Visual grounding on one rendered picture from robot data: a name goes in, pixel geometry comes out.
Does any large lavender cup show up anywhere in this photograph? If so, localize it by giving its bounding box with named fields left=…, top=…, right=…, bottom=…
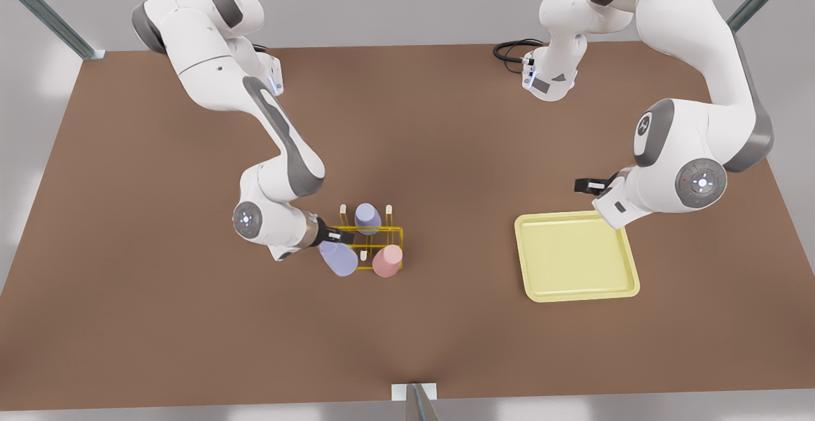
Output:
left=318, top=240, right=359, bottom=278

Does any small lavender cup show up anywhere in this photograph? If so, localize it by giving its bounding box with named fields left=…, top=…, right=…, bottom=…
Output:
left=354, top=203, right=383, bottom=236

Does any pink cup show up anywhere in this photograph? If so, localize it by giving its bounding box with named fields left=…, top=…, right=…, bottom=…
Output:
left=372, top=245, right=404, bottom=279

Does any yellow square tray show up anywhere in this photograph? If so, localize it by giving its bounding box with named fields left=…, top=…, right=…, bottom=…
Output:
left=514, top=210, right=641, bottom=303

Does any yellow wire cup rack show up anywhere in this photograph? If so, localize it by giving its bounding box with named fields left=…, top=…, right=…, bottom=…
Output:
left=330, top=203, right=405, bottom=271

